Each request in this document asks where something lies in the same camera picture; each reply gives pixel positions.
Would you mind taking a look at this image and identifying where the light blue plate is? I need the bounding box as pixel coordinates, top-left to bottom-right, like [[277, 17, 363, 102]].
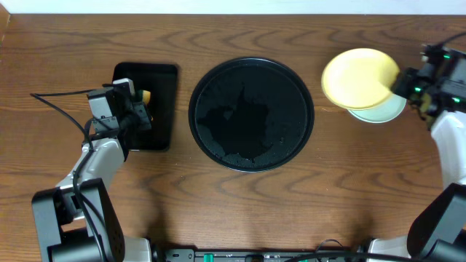
[[348, 95, 406, 124]]

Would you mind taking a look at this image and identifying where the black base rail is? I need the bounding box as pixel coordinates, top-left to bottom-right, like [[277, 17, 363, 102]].
[[123, 237, 412, 262]]

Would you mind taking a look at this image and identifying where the yellow green sponge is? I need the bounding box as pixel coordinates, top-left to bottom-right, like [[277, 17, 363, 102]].
[[140, 90, 151, 105]]

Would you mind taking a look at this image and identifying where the black round tray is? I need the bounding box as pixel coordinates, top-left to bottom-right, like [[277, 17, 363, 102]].
[[188, 57, 315, 172]]

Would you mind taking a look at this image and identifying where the yellow plate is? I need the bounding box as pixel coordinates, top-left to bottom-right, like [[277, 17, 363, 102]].
[[321, 48, 400, 110]]

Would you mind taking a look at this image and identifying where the black rectangular tray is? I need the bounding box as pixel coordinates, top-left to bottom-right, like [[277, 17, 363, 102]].
[[112, 62, 178, 151]]

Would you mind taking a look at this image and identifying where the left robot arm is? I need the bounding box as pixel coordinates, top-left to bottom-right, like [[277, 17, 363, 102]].
[[31, 87, 153, 261]]

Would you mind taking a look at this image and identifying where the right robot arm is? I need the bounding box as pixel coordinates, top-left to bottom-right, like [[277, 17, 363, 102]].
[[392, 68, 465, 261]]

